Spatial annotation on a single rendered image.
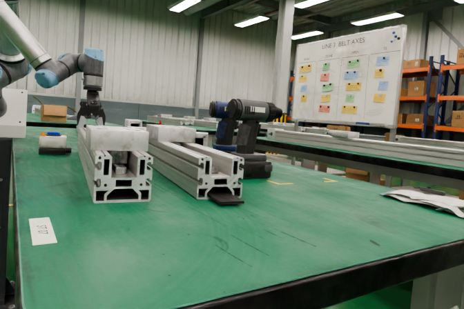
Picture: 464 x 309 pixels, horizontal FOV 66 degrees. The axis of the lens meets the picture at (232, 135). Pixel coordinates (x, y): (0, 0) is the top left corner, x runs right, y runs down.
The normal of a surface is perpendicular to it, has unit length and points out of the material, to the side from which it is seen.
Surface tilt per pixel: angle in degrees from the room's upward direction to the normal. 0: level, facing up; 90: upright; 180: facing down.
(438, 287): 90
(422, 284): 90
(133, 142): 90
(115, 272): 0
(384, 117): 90
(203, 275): 0
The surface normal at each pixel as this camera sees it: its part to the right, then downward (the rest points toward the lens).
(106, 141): 0.43, 0.08
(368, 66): -0.85, -0.04
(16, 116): 0.38, -0.68
